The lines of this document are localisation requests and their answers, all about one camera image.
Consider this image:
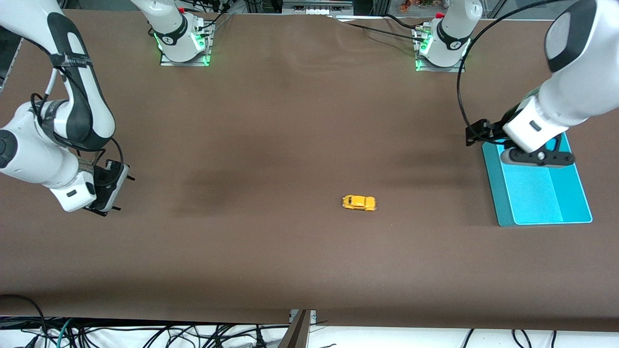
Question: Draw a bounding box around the yellow beetle toy car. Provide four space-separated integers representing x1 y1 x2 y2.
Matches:
341 194 377 212

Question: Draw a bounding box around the teal plastic bin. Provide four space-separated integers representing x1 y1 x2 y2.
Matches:
482 133 593 228

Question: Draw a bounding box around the brown table mat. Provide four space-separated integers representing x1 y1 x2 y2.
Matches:
0 11 619 332

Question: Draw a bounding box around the grey background device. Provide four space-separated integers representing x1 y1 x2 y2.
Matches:
283 0 354 15

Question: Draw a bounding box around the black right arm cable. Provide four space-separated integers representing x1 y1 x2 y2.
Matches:
29 92 125 187

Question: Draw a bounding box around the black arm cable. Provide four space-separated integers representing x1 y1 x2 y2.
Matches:
456 0 581 136
29 92 125 187

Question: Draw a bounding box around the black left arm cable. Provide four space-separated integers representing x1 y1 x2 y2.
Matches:
456 0 581 136

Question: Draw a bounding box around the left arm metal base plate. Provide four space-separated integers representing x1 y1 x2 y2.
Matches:
415 27 466 73

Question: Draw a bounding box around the black arched floor cable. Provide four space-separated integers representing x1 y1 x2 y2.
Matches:
0 294 46 334

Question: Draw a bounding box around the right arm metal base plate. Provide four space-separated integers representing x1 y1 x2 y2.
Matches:
160 22 213 67

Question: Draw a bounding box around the teal floor cable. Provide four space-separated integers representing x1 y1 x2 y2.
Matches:
56 321 73 348

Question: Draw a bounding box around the black cable across mat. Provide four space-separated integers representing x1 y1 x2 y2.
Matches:
339 14 427 42

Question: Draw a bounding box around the metal table bracket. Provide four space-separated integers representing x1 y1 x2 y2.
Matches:
278 309 317 348

